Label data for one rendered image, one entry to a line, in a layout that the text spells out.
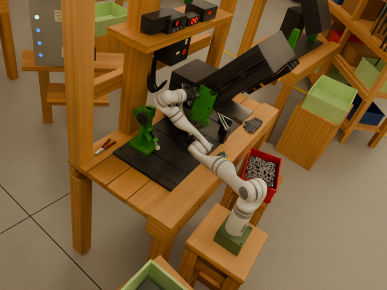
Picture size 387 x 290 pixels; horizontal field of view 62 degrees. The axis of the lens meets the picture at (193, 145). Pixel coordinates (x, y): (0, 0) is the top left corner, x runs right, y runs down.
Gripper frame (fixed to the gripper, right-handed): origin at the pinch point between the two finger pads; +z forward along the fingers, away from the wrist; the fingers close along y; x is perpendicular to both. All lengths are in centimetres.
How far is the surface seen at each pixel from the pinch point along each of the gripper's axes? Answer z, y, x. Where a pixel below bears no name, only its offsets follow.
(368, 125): 287, -96, -70
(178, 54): -5.2, 22.3, -2.3
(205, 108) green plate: 2.9, -10.9, -3.6
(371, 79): 264, -40, -86
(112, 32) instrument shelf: -39, 38, 10
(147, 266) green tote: -76, -64, 4
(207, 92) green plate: 2.9, -2.3, -7.6
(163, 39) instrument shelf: -26.4, 27.7, -8.1
